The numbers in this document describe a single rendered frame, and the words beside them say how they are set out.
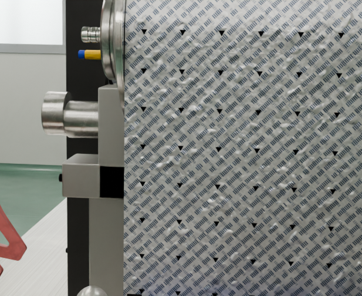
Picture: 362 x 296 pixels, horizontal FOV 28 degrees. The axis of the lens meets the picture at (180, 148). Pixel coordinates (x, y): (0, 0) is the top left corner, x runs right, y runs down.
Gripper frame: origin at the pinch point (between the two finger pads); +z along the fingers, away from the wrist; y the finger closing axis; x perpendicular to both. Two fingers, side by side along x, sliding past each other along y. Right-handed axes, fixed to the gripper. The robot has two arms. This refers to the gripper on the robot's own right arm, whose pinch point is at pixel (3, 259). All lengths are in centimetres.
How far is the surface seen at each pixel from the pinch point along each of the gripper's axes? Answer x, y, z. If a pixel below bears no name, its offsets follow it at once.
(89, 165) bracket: 8.7, -6.8, 1.4
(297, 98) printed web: 23.8, 0.5, 13.0
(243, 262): 10.8, 0.5, 16.4
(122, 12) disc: 22.5, 1.1, -1.5
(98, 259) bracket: 1.4, -7.6, 6.4
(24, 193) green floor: -171, -470, -77
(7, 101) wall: -140, -556, -143
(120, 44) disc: 20.3, 1.4, -0.4
